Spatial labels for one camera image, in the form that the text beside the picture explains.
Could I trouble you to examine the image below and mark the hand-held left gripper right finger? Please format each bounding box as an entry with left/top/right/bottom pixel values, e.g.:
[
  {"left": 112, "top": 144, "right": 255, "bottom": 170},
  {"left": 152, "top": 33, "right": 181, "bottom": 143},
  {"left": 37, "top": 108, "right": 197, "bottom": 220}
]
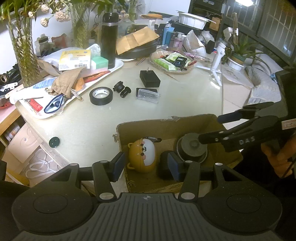
[{"left": 167, "top": 151, "right": 257, "bottom": 202}]

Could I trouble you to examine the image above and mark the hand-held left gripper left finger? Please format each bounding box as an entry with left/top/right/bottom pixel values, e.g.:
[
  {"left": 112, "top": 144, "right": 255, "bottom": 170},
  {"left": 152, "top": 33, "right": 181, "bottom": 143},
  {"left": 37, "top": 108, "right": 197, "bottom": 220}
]
[{"left": 35, "top": 151, "right": 126, "bottom": 202}]

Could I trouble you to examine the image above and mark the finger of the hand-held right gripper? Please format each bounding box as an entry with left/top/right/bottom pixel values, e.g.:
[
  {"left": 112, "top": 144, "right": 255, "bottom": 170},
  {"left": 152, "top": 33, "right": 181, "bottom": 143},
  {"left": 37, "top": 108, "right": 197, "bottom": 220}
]
[
  {"left": 198, "top": 115, "right": 284, "bottom": 153},
  {"left": 217, "top": 101, "right": 282, "bottom": 124}
]

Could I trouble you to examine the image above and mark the yellow bear-shaped case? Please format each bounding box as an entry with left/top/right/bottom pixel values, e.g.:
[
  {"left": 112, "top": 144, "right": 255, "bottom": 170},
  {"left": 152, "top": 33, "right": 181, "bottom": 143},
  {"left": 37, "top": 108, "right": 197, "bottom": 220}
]
[{"left": 127, "top": 137, "right": 162, "bottom": 173}]

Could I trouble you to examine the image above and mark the thick dark tape roll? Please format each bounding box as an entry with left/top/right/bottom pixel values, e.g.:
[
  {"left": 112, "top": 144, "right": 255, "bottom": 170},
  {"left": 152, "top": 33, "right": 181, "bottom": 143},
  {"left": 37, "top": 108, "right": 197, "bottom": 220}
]
[{"left": 179, "top": 133, "right": 207, "bottom": 160}]

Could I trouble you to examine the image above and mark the brown cardboard box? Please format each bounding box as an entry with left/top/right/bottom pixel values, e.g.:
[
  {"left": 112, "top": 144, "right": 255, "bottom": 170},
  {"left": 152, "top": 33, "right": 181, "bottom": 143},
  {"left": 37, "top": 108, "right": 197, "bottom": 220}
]
[{"left": 113, "top": 113, "right": 243, "bottom": 193}]

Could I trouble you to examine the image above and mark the black tape roll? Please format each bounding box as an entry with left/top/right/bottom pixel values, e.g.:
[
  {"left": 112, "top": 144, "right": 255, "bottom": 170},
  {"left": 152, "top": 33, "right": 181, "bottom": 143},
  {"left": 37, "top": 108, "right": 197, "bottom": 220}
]
[{"left": 90, "top": 87, "right": 113, "bottom": 106}]

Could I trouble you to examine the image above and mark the clear plastic case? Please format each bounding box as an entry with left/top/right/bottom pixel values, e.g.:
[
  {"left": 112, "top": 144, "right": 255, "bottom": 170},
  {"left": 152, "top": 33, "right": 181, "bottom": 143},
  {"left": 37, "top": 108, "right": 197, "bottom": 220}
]
[{"left": 136, "top": 88, "right": 160, "bottom": 103}]

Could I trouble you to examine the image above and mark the person's right hand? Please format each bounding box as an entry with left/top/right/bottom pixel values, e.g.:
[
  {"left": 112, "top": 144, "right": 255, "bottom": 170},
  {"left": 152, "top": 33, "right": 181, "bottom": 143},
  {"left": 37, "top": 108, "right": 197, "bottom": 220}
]
[{"left": 261, "top": 137, "right": 296, "bottom": 178}]

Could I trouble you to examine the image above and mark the grey fringed rug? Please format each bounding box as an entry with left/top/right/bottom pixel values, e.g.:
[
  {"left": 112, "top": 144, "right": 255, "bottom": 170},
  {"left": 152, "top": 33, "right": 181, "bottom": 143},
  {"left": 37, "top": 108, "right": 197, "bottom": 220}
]
[{"left": 245, "top": 66, "right": 282, "bottom": 109}]

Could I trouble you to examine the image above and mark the potted green plant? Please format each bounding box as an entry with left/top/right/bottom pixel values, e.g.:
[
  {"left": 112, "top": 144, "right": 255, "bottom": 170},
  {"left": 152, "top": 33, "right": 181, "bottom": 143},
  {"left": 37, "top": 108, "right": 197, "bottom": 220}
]
[{"left": 222, "top": 13, "right": 275, "bottom": 71}]

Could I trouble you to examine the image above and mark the white tripod gimbal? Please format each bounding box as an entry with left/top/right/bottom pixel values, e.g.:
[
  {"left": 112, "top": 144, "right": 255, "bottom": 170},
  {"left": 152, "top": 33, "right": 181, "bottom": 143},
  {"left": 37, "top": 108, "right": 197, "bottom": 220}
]
[{"left": 195, "top": 27, "right": 238, "bottom": 87}]

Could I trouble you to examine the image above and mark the black packet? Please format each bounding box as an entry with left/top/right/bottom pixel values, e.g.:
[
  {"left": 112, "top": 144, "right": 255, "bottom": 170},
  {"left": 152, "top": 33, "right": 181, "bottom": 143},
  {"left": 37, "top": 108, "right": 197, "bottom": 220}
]
[{"left": 174, "top": 56, "right": 189, "bottom": 70}]

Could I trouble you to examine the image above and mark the wicker basket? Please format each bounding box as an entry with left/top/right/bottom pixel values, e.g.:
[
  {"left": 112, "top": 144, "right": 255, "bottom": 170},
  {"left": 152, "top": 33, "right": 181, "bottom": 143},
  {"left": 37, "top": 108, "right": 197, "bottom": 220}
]
[{"left": 149, "top": 50, "right": 197, "bottom": 74}]

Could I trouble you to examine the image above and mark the white plastic bag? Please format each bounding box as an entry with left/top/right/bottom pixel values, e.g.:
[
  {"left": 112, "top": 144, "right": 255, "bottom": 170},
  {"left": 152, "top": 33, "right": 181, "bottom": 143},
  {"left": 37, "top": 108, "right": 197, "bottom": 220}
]
[{"left": 183, "top": 30, "right": 207, "bottom": 57}]

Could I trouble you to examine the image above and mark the green packet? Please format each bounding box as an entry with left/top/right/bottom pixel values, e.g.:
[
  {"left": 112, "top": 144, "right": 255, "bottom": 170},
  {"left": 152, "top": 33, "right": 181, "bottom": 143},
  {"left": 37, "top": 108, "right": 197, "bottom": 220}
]
[{"left": 154, "top": 58, "right": 177, "bottom": 71}]

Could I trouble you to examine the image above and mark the black power adapter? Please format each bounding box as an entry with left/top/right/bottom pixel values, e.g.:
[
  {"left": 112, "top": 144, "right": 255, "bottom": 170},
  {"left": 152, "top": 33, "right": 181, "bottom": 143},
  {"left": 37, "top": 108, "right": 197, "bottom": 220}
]
[{"left": 139, "top": 68, "right": 161, "bottom": 88}]

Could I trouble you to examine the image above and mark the orange packet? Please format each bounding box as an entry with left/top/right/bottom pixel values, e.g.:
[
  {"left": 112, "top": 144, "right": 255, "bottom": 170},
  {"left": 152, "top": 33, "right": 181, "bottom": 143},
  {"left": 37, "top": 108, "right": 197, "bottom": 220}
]
[{"left": 73, "top": 76, "right": 86, "bottom": 91}]

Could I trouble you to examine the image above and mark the red flat packet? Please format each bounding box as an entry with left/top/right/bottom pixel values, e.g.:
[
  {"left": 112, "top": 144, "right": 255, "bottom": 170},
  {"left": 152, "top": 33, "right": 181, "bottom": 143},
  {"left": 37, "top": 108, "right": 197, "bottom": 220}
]
[{"left": 82, "top": 70, "right": 111, "bottom": 82}]

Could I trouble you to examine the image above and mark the pink bottle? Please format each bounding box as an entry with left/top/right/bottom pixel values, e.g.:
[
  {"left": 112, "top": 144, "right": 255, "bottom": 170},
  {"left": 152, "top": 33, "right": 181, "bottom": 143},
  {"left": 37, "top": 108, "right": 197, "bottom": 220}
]
[{"left": 173, "top": 31, "right": 184, "bottom": 48}]

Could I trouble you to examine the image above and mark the white drawer cabinet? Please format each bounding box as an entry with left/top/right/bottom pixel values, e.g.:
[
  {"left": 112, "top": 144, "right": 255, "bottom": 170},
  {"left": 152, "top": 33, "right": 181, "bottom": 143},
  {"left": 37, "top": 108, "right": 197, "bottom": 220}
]
[{"left": 8, "top": 124, "right": 43, "bottom": 164}]

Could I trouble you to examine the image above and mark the brown cloth pouch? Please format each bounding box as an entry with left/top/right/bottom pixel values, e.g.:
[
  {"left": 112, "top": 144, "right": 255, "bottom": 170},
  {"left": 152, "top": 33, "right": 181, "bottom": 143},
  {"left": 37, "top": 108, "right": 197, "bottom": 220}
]
[{"left": 47, "top": 67, "right": 84, "bottom": 99}]

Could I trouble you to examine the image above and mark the blue box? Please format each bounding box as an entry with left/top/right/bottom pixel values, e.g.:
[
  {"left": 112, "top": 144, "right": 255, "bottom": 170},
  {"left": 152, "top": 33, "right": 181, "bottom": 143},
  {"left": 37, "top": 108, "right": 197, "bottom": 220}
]
[{"left": 162, "top": 27, "right": 175, "bottom": 45}]

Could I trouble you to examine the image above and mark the green and white box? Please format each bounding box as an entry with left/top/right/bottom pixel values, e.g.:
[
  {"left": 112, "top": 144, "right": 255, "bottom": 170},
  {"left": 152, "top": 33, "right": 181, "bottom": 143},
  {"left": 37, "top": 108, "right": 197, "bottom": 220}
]
[{"left": 90, "top": 56, "right": 109, "bottom": 70}]

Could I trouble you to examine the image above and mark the red lighter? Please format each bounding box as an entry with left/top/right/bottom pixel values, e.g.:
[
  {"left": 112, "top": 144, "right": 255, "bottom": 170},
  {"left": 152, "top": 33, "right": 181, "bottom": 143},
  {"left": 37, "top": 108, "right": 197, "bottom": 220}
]
[{"left": 27, "top": 98, "right": 42, "bottom": 112}]

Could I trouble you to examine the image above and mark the white plastic food tray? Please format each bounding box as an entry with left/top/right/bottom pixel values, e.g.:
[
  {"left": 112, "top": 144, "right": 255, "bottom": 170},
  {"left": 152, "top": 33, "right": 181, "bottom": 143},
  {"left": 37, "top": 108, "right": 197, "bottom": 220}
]
[{"left": 177, "top": 10, "right": 216, "bottom": 29}]

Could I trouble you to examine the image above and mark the black oval case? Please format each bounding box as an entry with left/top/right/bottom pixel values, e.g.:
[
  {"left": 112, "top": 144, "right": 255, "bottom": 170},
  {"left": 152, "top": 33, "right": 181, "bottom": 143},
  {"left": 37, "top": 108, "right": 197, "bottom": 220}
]
[{"left": 116, "top": 42, "right": 158, "bottom": 61}]

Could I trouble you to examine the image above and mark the white tube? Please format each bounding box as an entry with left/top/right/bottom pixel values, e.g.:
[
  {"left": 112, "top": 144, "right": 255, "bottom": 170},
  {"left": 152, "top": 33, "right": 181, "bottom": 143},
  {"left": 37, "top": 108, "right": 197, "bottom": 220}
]
[{"left": 9, "top": 77, "right": 56, "bottom": 102}]

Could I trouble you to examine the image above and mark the yellow and white box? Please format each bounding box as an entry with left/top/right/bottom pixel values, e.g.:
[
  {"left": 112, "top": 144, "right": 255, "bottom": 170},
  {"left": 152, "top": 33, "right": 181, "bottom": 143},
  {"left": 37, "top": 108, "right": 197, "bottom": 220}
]
[{"left": 58, "top": 49, "right": 92, "bottom": 71}]

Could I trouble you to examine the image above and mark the brown paper envelope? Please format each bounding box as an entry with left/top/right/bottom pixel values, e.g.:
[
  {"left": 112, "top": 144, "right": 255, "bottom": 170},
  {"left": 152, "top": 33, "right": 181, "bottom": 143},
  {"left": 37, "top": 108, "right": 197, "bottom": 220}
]
[{"left": 116, "top": 26, "right": 160, "bottom": 55}]

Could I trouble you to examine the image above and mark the black thermos bottle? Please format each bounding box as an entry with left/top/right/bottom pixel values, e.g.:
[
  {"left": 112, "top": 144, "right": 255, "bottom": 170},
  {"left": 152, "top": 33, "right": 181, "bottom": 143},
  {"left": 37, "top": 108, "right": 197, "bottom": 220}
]
[{"left": 100, "top": 13, "right": 119, "bottom": 69}]

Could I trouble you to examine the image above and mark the wooden side table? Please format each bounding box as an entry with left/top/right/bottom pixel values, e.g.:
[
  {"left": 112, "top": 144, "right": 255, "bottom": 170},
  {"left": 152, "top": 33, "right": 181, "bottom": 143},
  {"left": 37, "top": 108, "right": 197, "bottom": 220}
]
[{"left": 0, "top": 102, "right": 23, "bottom": 139}]

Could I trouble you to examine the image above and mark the crumpled white bag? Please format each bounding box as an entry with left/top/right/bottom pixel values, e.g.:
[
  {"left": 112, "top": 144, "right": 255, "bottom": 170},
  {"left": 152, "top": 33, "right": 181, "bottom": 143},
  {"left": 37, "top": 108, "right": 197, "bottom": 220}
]
[{"left": 37, "top": 44, "right": 102, "bottom": 70}]

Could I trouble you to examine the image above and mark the small glass vase with stems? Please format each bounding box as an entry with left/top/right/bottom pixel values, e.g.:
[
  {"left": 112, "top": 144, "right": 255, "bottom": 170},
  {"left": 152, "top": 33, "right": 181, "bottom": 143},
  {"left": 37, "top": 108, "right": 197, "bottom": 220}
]
[{"left": 69, "top": 0, "right": 111, "bottom": 49}]

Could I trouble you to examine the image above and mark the large glass vase with stems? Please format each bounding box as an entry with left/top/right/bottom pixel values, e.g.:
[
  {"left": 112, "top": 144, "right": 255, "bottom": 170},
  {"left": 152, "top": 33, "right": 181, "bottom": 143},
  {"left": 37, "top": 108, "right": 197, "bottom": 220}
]
[{"left": 0, "top": 0, "right": 71, "bottom": 88}]

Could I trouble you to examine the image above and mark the black camera gear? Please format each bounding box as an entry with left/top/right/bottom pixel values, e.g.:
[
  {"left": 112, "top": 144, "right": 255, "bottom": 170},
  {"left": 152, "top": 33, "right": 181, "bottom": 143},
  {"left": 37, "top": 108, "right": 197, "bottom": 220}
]
[{"left": 0, "top": 62, "right": 23, "bottom": 98}]

